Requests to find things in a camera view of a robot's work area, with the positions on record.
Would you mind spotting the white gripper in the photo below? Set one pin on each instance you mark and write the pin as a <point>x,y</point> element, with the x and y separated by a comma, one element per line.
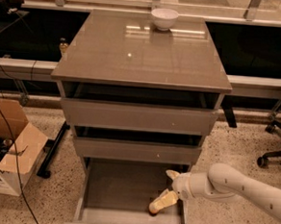
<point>181,185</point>

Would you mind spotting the orange fruit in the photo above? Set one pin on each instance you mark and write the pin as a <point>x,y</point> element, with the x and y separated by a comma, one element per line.
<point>152,210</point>

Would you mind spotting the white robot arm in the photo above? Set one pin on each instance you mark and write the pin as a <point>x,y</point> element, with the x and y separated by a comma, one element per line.
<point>221,183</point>

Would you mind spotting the grey bottom drawer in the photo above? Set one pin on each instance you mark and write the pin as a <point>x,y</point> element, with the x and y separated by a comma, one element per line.
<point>119,192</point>

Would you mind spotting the grey drawer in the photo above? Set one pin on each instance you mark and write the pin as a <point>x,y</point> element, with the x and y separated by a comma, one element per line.
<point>136,145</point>
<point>119,192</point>
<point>139,109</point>

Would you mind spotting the grey middle drawer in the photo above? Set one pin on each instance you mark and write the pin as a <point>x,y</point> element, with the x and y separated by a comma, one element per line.
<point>136,145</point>

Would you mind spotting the grey drawer cabinet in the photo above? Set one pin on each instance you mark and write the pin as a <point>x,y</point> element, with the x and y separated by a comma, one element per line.
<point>126,49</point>

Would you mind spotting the grey top drawer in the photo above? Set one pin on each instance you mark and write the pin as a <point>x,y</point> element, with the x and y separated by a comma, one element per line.
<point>139,109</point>

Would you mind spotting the black office chair base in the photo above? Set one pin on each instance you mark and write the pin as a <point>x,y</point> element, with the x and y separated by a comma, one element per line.
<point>273,145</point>

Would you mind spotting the black table leg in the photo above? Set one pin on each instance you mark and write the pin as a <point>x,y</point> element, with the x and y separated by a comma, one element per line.
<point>50,148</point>

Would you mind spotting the white ceramic bowl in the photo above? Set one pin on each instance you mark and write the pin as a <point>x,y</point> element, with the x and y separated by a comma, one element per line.
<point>164,19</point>

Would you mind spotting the small glass bottle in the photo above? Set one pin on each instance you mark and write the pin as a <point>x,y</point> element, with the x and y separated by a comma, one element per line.
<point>63,46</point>

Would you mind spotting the open cardboard box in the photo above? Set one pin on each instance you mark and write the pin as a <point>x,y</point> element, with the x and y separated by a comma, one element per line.
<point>18,165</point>

